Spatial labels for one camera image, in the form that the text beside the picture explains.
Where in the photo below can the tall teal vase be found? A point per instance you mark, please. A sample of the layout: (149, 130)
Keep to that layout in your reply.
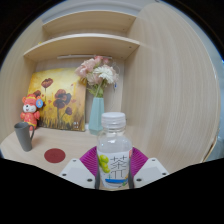
(96, 115)

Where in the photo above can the light wooden shelf unit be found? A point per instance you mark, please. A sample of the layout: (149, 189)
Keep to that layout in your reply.
(83, 45)

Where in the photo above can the flat round red coaster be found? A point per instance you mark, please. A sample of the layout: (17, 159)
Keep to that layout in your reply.
(54, 155)

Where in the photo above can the pink and white flower bouquet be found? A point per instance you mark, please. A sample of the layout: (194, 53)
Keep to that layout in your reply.
(96, 73)

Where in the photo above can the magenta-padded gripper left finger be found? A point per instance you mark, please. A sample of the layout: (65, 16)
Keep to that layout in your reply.
(77, 171)

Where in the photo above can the clear plastic drink bottle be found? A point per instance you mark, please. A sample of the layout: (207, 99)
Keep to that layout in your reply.
(114, 146)

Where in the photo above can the yellow poppy flower painting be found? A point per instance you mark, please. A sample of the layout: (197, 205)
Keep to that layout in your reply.
(58, 96)

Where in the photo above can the red plush mouse toy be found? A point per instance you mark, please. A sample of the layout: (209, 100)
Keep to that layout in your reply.
(30, 113)

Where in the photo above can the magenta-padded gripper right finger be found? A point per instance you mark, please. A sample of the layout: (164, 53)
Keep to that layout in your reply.
(150, 171)

